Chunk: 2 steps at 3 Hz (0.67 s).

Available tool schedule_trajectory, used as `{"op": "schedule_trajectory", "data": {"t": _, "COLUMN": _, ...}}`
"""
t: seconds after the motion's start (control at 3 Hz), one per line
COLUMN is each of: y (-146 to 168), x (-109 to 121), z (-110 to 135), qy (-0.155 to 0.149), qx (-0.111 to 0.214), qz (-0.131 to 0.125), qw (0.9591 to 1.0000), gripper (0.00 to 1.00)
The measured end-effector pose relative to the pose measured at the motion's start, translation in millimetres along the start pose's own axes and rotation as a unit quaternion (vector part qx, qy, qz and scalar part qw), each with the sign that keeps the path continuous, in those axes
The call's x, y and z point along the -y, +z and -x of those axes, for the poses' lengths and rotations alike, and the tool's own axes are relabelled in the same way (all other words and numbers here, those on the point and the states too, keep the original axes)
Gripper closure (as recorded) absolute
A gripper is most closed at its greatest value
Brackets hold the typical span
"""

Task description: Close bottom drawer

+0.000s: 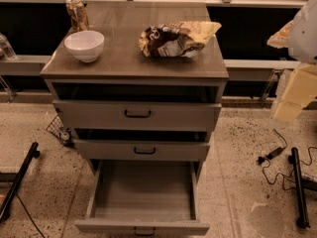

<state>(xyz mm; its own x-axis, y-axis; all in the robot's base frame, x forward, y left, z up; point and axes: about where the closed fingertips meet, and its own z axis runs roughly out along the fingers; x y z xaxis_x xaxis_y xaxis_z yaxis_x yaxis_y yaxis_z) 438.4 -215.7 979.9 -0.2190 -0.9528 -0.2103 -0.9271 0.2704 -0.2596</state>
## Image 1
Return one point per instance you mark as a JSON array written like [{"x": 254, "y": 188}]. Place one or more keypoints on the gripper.
[{"x": 304, "y": 37}]

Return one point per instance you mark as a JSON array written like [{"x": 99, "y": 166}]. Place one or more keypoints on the grey bottom drawer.
[{"x": 144, "y": 198}]

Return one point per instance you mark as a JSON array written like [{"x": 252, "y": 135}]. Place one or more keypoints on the grey drawer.
[
  {"x": 144, "y": 198},
  {"x": 137, "y": 115},
  {"x": 142, "y": 150}
]

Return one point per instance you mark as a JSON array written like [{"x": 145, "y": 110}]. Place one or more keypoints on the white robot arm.
[{"x": 299, "y": 35}]

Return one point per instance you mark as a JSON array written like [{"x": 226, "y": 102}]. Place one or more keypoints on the grey drawer cabinet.
[{"x": 122, "y": 73}]

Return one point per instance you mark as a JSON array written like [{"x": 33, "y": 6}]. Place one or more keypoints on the grey middle drawer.
[{"x": 142, "y": 150}]

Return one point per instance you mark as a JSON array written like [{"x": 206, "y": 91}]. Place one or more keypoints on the grey top drawer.
[{"x": 137, "y": 115}]

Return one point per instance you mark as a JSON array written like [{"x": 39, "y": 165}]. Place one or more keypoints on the crumpled chip bag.
[{"x": 179, "y": 39}]

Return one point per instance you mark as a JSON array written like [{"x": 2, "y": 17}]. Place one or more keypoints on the white ceramic bowl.
[{"x": 86, "y": 46}]

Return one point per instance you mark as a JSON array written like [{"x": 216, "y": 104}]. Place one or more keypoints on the clear plastic bottle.
[{"x": 6, "y": 48}]

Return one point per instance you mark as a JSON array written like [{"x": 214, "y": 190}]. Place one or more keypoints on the wire mesh basket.
[{"x": 62, "y": 133}]

